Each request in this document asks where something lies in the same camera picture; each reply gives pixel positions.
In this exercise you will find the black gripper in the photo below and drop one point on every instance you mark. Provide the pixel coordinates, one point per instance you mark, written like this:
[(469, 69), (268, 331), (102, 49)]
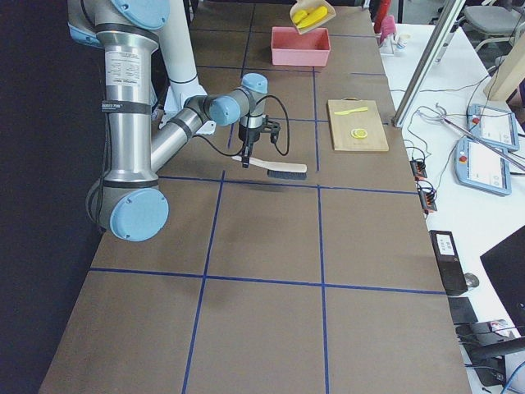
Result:
[(247, 135)]

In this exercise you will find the white brush with dark bristles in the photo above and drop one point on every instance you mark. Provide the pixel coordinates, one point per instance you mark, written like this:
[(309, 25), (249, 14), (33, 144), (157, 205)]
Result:
[(279, 170)]

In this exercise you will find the beige plastic dustpan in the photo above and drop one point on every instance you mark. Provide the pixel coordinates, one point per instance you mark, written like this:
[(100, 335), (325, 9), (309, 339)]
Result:
[(310, 5)]

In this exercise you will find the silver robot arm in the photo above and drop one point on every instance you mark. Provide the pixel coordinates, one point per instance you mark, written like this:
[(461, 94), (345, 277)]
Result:
[(126, 199)]

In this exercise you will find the pink plastic bin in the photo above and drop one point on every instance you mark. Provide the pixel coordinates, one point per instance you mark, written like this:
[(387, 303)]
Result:
[(289, 48)]

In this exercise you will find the bottom lemon slice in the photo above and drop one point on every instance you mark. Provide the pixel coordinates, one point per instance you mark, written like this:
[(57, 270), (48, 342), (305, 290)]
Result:
[(354, 134)]

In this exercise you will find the lemon slice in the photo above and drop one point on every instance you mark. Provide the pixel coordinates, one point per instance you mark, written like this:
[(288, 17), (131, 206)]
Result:
[(354, 134), (361, 133)]

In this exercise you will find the bamboo cutting board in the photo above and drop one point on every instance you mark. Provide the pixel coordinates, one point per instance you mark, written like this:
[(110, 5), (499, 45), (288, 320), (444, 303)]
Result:
[(361, 132)]

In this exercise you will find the top lemon slice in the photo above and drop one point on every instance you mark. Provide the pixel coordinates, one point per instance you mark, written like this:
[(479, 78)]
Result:
[(361, 133)]

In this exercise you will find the yellow plastic knife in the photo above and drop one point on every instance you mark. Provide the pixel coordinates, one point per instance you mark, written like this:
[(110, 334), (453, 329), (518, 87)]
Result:
[(350, 111)]

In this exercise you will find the black orange power strip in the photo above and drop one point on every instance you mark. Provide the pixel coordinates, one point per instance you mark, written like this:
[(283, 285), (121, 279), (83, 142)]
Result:
[(427, 196), (418, 167)]

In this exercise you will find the white paper cup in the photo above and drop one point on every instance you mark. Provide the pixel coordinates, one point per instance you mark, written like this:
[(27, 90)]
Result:
[(401, 41)]

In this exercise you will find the magenta rolled cloth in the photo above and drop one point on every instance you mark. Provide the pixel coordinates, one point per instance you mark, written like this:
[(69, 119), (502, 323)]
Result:
[(384, 22)]

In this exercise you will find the black box with label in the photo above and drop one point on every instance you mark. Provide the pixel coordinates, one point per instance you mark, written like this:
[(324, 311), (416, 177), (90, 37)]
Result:
[(447, 260)]

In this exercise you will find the near teach pendant tablet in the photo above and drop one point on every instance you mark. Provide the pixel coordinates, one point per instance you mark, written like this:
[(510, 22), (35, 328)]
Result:
[(480, 168)]

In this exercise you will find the teach pendant tablet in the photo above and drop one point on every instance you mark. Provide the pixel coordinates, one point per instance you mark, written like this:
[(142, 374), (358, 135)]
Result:
[(480, 168), (498, 127)]

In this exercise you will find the far teach pendant tablet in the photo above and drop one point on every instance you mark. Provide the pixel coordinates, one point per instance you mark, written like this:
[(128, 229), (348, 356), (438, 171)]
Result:
[(498, 127)]

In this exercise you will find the black computer mouse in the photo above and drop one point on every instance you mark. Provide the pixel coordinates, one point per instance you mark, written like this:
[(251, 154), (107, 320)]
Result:
[(471, 280)]

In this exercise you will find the black monitor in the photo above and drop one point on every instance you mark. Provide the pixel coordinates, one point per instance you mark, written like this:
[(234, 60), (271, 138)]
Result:
[(504, 265)]

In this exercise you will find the grey office chair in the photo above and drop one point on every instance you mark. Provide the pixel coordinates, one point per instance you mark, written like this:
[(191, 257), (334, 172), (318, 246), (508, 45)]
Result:
[(496, 24)]

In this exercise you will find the aluminium frame post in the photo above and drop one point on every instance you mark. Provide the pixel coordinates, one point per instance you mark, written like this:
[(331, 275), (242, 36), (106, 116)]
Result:
[(435, 43)]

